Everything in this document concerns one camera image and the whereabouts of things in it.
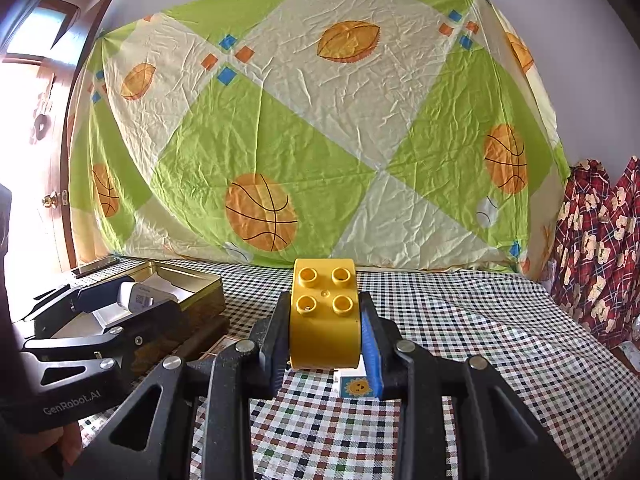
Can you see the person's left hand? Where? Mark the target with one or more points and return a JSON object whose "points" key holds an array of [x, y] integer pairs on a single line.
{"points": [[50, 452]]}

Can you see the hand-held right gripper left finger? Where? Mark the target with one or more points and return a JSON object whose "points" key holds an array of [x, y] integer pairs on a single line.
{"points": [[277, 340]]}

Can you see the checkered tablecloth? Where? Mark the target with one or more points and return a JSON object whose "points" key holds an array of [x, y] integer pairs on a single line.
{"points": [[475, 310]]}

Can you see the blue sun toy block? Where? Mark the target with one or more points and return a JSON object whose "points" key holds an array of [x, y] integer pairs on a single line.
{"points": [[356, 386]]}

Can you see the brass doorknob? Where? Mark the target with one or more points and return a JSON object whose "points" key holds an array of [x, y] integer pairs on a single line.
{"points": [[50, 201]]}

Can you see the yellow face toy block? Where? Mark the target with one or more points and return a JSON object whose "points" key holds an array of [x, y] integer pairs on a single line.
{"points": [[325, 330]]}

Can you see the gold tin box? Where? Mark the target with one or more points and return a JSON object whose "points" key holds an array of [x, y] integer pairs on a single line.
{"points": [[205, 300]]}

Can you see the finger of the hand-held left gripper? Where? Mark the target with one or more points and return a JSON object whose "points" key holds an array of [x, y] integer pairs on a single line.
{"points": [[130, 325], [100, 295]]}

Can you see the red bear print cloth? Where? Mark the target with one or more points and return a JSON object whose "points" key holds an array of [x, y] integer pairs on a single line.
{"points": [[595, 250]]}

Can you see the green basketball print sheet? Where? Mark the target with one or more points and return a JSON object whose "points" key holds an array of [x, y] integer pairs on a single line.
{"points": [[325, 135]]}

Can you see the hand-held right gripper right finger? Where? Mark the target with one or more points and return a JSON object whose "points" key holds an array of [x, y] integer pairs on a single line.
{"points": [[372, 355]]}

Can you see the wooden door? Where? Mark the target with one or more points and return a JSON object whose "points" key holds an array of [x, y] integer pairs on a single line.
{"points": [[55, 125]]}

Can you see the black smartphone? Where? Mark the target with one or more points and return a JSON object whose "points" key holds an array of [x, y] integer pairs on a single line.
{"points": [[92, 266]]}

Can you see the brown framed tile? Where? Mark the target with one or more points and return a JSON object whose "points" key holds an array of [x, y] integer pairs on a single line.
{"points": [[225, 346]]}

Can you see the white charger plug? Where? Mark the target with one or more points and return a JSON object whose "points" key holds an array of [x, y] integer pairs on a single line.
{"points": [[140, 295]]}

